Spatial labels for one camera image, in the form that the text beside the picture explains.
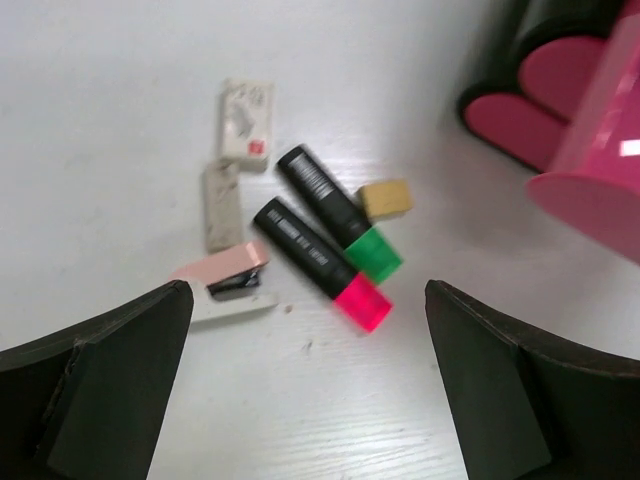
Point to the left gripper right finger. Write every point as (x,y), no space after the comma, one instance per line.
(528,404)

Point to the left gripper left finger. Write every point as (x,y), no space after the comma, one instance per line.
(89,401)

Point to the pink mini stapler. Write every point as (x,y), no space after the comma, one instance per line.
(226,286)

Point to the yellow eraser cube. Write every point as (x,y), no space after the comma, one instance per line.
(385,199)

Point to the pink highlighter marker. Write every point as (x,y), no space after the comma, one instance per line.
(323,265)

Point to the pink drawer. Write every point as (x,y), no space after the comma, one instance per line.
(592,182)

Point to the green highlighter marker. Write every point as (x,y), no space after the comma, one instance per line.
(345,221)

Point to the white eraser with sleeve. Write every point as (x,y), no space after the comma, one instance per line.
(246,132)

